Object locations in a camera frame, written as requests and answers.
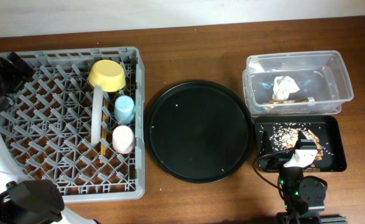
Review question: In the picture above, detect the food scraps and rice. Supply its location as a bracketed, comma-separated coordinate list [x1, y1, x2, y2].
[269, 123, 336, 172]

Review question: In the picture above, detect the gold snack wrapper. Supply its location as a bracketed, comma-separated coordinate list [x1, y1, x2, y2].
[264, 97, 315, 111]

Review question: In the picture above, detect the white tissue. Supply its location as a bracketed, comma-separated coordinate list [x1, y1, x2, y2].
[272, 76, 300, 100]

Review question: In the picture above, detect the pink cup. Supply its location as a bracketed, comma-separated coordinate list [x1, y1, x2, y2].
[112, 125, 135, 154]

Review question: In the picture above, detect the blue cup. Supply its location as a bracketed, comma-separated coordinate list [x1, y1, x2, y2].
[114, 95, 135, 124]

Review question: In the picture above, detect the wooden chopstick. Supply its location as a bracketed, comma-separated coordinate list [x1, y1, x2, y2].
[100, 98, 108, 156]

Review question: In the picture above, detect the yellow bowl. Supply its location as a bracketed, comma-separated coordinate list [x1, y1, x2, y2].
[88, 60, 126, 92]

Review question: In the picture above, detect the light grey plate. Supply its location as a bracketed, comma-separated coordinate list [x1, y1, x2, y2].
[91, 85, 103, 146]

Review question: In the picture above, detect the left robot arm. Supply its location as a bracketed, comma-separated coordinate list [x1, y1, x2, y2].
[0, 52, 94, 224]

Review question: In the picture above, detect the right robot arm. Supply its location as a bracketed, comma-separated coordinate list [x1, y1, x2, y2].
[252, 131, 348, 224]

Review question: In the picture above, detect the grey dishwasher rack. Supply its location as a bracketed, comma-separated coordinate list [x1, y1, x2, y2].
[0, 47, 145, 203]

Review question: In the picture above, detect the black rectangular tray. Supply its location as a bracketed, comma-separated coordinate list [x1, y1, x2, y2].
[254, 116, 347, 172]

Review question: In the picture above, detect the clear plastic bin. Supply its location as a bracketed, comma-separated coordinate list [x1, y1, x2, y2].
[243, 50, 354, 117]

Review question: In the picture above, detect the round black tray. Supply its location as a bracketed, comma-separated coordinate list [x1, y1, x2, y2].
[144, 80, 254, 184]

